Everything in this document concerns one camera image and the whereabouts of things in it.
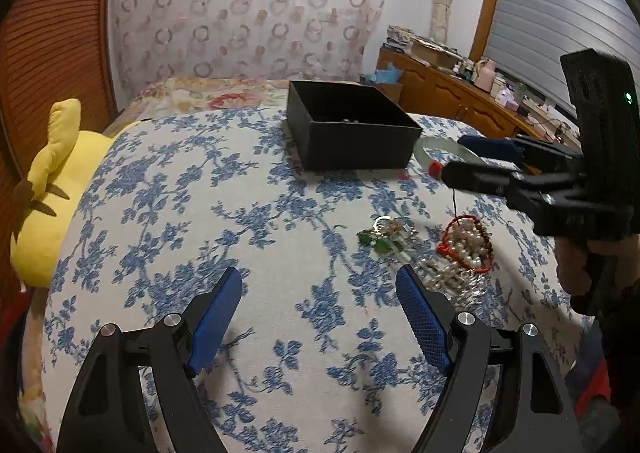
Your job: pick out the yellow plush toy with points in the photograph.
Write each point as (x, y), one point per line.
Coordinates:
(50, 213)

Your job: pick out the blue floral bedspread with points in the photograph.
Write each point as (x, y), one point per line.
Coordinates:
(280, 253)

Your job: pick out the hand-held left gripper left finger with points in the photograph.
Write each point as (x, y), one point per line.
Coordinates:
(215, 318)

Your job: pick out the person's right hand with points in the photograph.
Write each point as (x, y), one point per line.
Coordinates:
(575, 268)

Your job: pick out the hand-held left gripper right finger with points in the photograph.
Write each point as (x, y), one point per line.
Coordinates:
(422, 323)

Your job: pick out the black jewelry box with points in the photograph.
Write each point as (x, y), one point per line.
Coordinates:
(350, 125)

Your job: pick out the pale green jade bangle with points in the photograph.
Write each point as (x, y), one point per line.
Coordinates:
(440, 153)

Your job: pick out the grey window blind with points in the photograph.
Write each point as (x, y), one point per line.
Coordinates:
(560, 8)

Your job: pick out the pink thermos jug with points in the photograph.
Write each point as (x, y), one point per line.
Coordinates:
(485, 75)

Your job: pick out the wooden slatted headboard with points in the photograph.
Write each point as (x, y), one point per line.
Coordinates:
(55, 43)

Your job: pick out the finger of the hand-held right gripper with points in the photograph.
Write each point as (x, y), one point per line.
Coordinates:
(487, 145)
(475, 178)

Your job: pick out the red cloth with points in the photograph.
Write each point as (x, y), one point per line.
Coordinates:
(592, 393)

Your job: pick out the wooden sideboard cabinet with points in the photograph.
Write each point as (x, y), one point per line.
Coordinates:
(450, 93)

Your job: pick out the stack of papers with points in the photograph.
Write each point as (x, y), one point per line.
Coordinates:
(420, 43)

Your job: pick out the floral pink bed sheet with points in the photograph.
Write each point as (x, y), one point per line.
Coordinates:
(215, 93)

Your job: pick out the blue crumpled cloth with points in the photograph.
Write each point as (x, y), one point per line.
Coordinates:
(386, 75)

